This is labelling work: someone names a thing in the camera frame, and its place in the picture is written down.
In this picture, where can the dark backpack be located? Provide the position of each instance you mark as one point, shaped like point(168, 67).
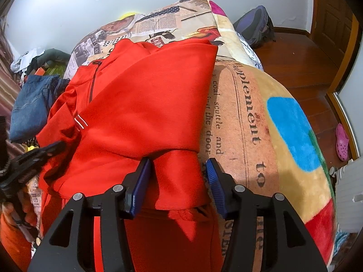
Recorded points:
point(253, 25)

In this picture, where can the white plastic rack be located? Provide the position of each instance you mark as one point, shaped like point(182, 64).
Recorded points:
point(347, 195)

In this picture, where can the pile of clothes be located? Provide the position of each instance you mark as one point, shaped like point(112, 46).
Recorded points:
point(37, 62)

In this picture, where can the blue denim jeans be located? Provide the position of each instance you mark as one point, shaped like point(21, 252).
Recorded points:
point(31, 102)

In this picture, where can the printed blanket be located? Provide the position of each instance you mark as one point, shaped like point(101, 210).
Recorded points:
point(255, 124)

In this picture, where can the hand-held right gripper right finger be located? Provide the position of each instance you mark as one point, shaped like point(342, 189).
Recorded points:
point(214, 184)

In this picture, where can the red zip jacket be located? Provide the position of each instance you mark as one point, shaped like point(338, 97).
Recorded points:
point(136, 113)

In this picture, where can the pink clog shoe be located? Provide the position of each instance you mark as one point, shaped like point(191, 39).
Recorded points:
point(341, 141)

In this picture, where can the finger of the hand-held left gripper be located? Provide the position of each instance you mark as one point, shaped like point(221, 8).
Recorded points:
point(49, 150)

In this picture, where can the orange cloth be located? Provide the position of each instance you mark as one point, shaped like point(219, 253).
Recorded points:
point(12, 238)

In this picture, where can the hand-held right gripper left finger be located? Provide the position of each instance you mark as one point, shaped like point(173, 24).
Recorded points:
point(141, 185)

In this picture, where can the wooden door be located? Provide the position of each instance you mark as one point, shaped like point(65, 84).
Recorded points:
point(337, 14)

